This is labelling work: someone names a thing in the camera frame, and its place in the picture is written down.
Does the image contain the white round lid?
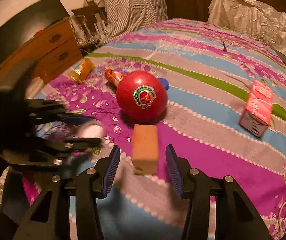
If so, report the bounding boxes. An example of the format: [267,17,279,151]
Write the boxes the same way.
[77,120,104,139]

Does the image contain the yellow snack wrapper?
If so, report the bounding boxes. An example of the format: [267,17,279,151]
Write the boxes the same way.
[68,57,95,83]

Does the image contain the wooden chest of drawers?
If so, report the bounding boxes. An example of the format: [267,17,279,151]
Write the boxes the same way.
[0,20,83,83]

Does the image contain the orange small wrapper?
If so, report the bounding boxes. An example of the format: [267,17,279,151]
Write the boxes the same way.
[104,68,125,87]

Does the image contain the beige sponge block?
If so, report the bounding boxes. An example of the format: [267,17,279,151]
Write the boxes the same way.
[131,124,159,175]

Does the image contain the black television screen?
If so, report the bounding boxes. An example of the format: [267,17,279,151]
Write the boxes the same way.
[0,0,69,64]

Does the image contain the red pomegranate with sticker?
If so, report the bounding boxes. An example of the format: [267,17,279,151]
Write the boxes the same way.
[116,70,168,122]

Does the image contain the pink drink carton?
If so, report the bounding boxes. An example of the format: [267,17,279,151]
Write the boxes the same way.
[238,80,273,138]

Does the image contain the purple floral bed sheet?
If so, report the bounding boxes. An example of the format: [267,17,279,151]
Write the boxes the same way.
[38,19,286,239]

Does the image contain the blue bottle cap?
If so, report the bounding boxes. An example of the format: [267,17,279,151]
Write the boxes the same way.
[158,78,169,90]

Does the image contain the grey striped cloth cover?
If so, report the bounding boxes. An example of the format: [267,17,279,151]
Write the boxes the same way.
[85,0,168,44]

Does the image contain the white satin cloth cover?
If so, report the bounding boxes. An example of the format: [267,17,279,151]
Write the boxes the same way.
[208,0,286,55]

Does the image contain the tangled white cables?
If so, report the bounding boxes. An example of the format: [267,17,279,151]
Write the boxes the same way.
[69,13,109,48]

